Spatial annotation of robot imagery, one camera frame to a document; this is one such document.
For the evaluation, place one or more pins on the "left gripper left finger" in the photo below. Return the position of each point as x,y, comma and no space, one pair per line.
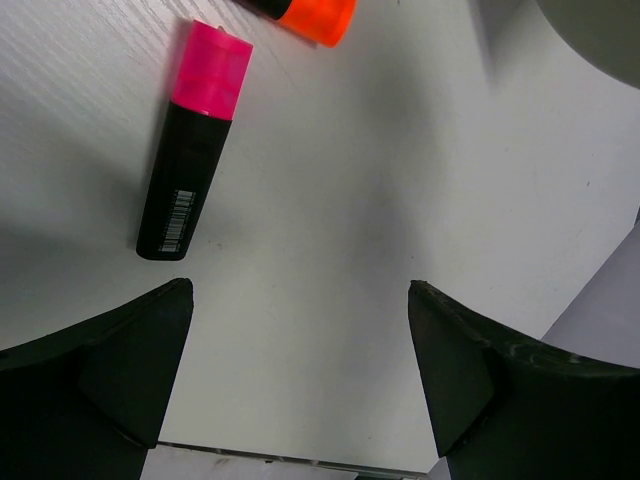
89,401

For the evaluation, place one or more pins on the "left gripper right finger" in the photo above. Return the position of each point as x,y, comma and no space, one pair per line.
503,405

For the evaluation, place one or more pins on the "orange highlighter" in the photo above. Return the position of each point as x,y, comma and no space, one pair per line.
322,22

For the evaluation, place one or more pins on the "pink highlighter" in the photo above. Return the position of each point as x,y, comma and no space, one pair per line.
198,119

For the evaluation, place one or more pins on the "cream round drawer cabinet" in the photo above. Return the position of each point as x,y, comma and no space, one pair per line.
603,32

